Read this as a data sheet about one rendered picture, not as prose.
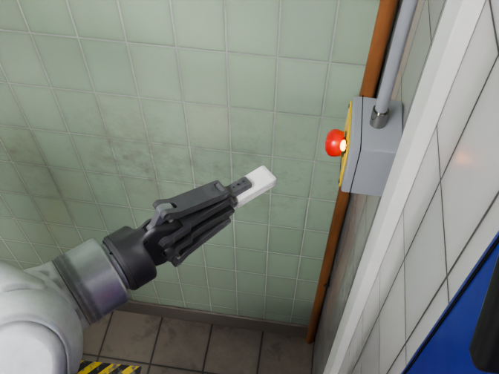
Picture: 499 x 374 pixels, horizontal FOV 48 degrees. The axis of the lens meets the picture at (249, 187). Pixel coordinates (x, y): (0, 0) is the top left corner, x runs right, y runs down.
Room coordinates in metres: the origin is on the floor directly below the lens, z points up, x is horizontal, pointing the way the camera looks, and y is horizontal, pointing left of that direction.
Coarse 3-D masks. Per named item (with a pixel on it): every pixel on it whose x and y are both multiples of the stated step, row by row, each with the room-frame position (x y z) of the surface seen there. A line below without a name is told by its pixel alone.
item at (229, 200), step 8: (224, 200) 0.41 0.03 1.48; (232, 200) 0.41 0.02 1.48; (208, 208) 0.40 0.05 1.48; (216, 208) 0.40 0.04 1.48; (184, 216) 0.38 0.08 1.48; (192, 216) 0.38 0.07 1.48; (200, 216) 0.38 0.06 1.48; (208, 216) 0.39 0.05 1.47; (184, 224) 0.37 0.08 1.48; (192, 224) 0.38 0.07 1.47; (176, 232) 0.36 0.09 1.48; (184, 232) 0.36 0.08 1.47; (168, 240) 0.35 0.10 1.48
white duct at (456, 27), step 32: (448, 0) 0.43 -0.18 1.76; (480, 0) 0.38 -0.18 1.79; (448, 32) 0.39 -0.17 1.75; (448, 64) 0.38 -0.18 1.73; (416, 96) 0.43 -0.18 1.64; (416, 128) 0.38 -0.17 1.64; (416, 160) 0.38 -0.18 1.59; (384, 192) 0.43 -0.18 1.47; (384, 224) 0.38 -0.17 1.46; (352, 288) 0.43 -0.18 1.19; (352, 320) 0.38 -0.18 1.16
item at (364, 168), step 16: (352, 112) 0.54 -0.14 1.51; (368, 112) 0.53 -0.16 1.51; (400, 112) 0.53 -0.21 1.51; (352, 128) 0.50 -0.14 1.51; (368, 128) 0.50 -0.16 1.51; (384, 128) 0.50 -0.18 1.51; (400, 128) 0.50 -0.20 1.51; (352, 144) 0.48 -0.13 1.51; (368, 144) 0.48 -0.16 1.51; (384, 144) 0.48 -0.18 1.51; (352, 160) 0.47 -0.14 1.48; (368, 160) 0.47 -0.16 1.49; (384, 160) 0.46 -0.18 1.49; (352, 176) 0.47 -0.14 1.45; (368, 176) 0.46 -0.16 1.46; (384, 176) 0.46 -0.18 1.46; (352, 192) 0.47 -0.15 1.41; (368, 192) 0.46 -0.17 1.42
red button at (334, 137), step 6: (330, 132) 0.53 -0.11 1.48; (336, 132) 0.52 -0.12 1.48; (342, 132) 0.53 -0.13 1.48; (330, 138) 0.52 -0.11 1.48; (336, 138) 0.51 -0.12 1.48; (342, 138) 0.52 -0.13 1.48; (330, 144) 0.51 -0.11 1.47; (336, 144) 0.51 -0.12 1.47; (330, 150) 0.50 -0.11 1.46; (336, 150) 0.50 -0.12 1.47; (330, 156) 0.51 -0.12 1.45; (336, 156) 0.50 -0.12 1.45
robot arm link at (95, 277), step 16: (96, 240) 0.34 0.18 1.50; (64, 256) 0.32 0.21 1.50; (80, 256) 0.31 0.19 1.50; (96, 256) 0.31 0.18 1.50; (112, 256) 0.32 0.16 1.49; (64, 272) 0.29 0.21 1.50; (80, 272) 0.29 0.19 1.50; (96, 272) 0.29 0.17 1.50; (112, 272) 0.30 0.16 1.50; (80, 288) 0.28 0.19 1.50; (96, 288) 0.28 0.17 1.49; (112, 288) 0.28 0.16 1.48; (128, 288) 0.30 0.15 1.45; (80, 304) 0.26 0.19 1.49; (96, 304) 0.26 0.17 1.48; (112, 304) 0.27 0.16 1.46; (96, 320) 0.26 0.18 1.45
